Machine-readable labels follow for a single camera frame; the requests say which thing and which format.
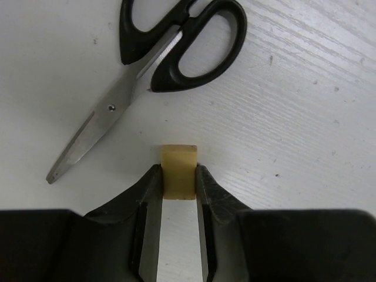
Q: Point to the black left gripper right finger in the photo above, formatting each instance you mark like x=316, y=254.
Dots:
x=222, y=247

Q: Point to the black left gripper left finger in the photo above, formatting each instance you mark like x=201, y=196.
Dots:
x=118, y=241

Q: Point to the yellow eraser block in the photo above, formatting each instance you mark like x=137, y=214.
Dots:
x=179, y=164

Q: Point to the black handled scissors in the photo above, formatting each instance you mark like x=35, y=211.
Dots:
x=164, y=44

